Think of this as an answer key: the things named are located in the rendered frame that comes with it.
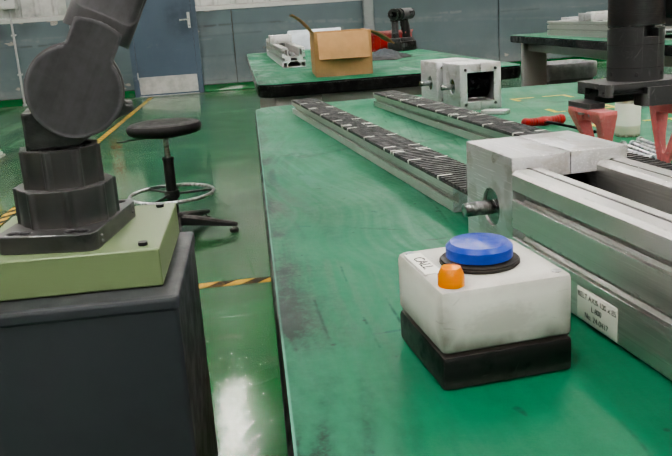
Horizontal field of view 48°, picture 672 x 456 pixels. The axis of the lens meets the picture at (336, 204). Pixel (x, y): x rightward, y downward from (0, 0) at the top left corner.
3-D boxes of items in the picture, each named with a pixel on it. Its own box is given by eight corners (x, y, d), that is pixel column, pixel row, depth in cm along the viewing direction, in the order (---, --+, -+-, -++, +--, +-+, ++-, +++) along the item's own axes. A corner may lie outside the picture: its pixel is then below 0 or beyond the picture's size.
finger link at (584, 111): (659, 174, 81) (662, 86, 78) (598, 182, 79) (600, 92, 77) (622, 163, 87) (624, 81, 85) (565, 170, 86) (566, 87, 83)
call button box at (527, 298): (400, 338, 50) (395, 247, 49) (534, 316, 52) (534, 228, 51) (444, 393, 43) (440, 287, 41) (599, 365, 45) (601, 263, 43)
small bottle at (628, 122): (628, 138, 114) (630, 59, 111) (608, 135, 118) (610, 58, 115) (645, 135, 116) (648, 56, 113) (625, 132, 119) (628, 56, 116)
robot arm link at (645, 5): (597, -29, 81) (631, -33, 75) (652, -33, 82) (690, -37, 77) (596, 37, 82) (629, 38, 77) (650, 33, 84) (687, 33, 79)
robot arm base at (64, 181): (51, 218, 75) (-7, 256, 63) (38, 137, 73) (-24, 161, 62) (139, 213, 75) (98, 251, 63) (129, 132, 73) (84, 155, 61)
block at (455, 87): (432, 107, 165) (431, 63, 162) (482, 103, 167) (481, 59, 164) (449, 112, 155) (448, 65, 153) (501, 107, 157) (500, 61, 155)
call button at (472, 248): (436, 265, 47) (435, 235, 47) (495, 257, 48) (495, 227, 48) (461, 286, 44) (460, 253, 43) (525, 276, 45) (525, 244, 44)
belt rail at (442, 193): (292, 113, 171) (291, 100, 170) (310, 111, 172) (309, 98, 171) (453, 212, 80) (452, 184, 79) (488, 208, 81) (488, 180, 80)
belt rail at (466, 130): (373, 105, 175) (373, 92, 174) (390, 104, 176) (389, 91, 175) (614, 191, 84) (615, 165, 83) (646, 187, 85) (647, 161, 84)
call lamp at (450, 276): (433, 282, 43) (433, 262, 43) (458, 278, 43) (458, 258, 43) (443, 290, 42) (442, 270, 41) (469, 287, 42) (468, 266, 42)
